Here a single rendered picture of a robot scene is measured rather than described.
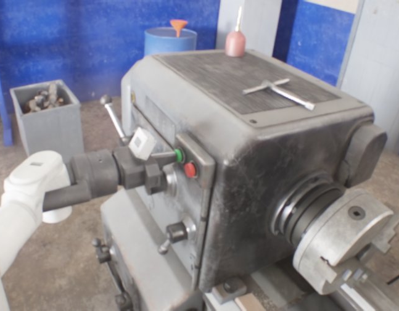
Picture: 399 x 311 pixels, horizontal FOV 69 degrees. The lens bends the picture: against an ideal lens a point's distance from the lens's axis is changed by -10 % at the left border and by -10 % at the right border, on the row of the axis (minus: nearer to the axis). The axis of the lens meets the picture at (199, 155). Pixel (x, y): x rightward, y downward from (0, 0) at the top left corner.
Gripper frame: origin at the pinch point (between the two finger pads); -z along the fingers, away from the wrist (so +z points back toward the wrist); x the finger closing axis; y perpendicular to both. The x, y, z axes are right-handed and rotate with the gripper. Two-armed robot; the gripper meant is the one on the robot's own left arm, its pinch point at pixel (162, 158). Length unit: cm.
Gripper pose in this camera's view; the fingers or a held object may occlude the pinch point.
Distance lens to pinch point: 66.2
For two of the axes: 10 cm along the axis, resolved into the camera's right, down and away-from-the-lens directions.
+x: 5.0, 5.1, -7.0
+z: -8.6, 2.0, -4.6
